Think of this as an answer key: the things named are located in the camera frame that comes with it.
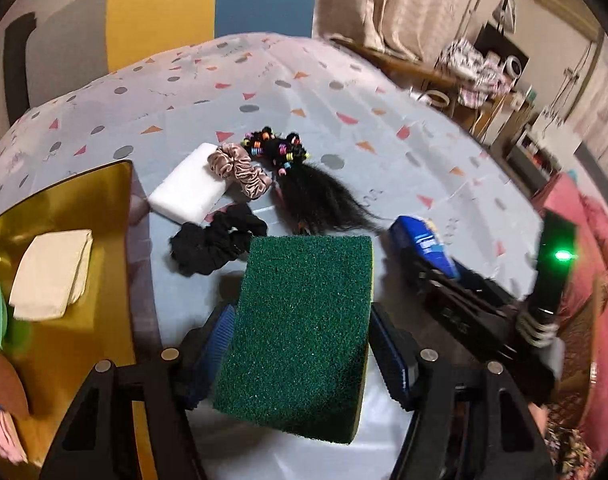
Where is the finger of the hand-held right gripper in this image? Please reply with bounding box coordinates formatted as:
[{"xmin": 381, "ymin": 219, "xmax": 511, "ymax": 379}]
[
  {"xmin": 454, "ymin": 260, "xmax": 520, "ymax": 306},
  {"xmin": 391, "ymin": 232, "xmax": 460, "ymax": 306}
]

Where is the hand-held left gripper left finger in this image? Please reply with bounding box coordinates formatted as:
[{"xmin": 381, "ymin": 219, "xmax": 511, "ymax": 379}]
[{"xmin": 39, "ymin": 305, "xmax": 237, "ymax": 480}]

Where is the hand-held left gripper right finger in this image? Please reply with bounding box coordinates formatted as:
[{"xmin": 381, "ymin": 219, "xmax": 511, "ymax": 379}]
[{"xmin": 370, "ymin": 305, "xmax": 555, "ymax": 480}]

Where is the blue tissue packet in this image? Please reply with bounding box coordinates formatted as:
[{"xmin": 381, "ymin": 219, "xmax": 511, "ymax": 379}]
[{"xmin": 389, "ymin": 215, "xmax": 460, "ymax": 281}]

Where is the green and yellow scrub sponge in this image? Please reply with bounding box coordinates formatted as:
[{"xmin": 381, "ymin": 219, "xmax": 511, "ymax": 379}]
[{"xmin": 213, "ymin": 235, "xmax": 375, "ymax": 445}]

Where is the black scrunchie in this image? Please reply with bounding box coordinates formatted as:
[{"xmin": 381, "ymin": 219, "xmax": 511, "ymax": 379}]
[{"xmin": 170, "ymin": 203, "xmax": 268, "ymax": 276}]

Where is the black beaded hair extension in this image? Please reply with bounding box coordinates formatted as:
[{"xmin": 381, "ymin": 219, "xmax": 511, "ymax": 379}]
[{"xmin": 241, "ymin": 127, "xmax": 385, "ymax": 236}]

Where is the gold tin box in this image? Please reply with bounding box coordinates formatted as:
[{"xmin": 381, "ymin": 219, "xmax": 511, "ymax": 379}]
[{"xmin": 0, "ymin": 160, "xmax": 157, "ymax": 480}]

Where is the white foam sponge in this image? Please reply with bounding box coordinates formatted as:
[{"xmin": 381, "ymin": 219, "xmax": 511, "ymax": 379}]
[{"xmin": 148, "ymin": 142, "xmax": 230, "ymax": 224}]

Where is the pink satin scrunchie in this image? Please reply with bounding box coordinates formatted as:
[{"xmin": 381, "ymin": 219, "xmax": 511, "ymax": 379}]
[{"xmin": 206, "ymin": 142, "xmax": 273, "ymax": 202}]

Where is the cream cloth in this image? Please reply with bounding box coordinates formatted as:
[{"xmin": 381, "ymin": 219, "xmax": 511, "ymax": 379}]
[{"xmin": 9, "ymin": 229, "xmax": 94, "ymax": 321}]

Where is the brown makeup puff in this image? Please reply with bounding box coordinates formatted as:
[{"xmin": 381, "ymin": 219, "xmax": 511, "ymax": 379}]
[{"xmin": 0, "ymin": 352, "xmax": 31, "ymax": 418}]

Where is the pink towel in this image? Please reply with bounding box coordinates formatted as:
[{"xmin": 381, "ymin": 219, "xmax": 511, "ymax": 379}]
[{"xmin": 0, "ymin": 345, "xmax": 30, "ymax": 463}]

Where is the rattan chair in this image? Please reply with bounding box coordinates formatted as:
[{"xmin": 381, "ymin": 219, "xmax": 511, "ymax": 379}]
[{"xmin": 554, "ymin": 280, "xmax": 608, "ymax": 411}]

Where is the pink fluffy blanket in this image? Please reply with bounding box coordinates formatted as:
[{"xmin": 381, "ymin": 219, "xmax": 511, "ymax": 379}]
[{"xmin": 534, "ymin": 170, "xmax": 608, "ymax": 461}]

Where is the white tape roll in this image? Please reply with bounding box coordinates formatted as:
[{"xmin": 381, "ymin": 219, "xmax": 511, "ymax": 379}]
[{"xmin": 418, "ymin": 89, "xmax": 452, "ymax": 109}]

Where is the patterned plastic tablecloth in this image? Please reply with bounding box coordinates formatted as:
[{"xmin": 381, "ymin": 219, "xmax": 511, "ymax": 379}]
[{"xmin": 0, "ymin": 32, "xmax": 545, "ymax": 480}]

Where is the wooden side table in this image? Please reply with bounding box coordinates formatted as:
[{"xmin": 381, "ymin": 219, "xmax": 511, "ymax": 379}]
[{"xmin": 329, "ymin": 35, "xmax": 460, "ymax": 121}]

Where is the white round device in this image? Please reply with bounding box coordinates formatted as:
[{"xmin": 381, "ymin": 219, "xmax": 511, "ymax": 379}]
[{"xmin": 501, "ymin": 55, "xmax": 527, "ymax": 78}]

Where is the pile of patterned clothes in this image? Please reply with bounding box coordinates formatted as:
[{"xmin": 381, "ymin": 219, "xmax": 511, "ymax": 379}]
[{"xmin": 436, "ymin": 37, "xmax": 520, "ymax": 106}]

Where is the black television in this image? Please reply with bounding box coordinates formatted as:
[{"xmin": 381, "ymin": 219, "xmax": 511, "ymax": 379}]
[{"xmin": 474, "ymin": 22, "xmax": 530, "ymax": 78}]

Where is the pink patterned curtain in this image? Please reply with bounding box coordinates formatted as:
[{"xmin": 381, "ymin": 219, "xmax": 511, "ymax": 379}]
[{"xmin": 314, "ymin": 0, "xmax": 515, "ymax": 61}]

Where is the grey yellow blue chair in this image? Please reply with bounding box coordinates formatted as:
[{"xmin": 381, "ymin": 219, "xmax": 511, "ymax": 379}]
[{"xmin": 24, "ymin": 0, "xmax": 317, "ymax": 111}]

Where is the black rolled mat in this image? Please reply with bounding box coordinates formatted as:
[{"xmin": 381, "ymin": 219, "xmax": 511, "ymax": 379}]
[{"xmin": 3, "ymin": 11, "xmax": 37, "ymax": 113}]

